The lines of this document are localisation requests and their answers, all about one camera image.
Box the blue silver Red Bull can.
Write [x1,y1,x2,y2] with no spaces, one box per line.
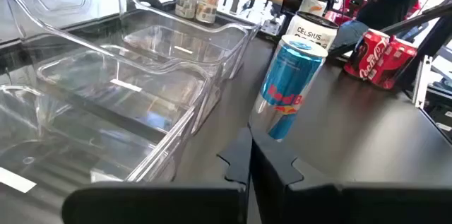
[249,35,329,143]

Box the clear plastic bin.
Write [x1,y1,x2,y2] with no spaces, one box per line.
[0,0,223,140]
[118,0,264,82]
[0,84,201,224]

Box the red Coca-Cola can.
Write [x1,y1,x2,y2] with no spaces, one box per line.
[367,37,418,90]
[343,28,391,79]

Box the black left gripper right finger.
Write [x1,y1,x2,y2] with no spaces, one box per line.
[250,128,452,224]

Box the black rig frame post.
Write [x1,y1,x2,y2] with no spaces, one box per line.
[398,15,452,90]

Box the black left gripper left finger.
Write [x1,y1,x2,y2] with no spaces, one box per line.
[61,126,252,224]

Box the black rig frame strut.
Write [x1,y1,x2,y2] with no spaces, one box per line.
[326,0,452,59]

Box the person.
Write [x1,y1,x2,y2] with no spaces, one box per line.
[330,0,436,50]

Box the white metal bracket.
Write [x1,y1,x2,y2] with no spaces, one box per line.
[412,55,434,109]

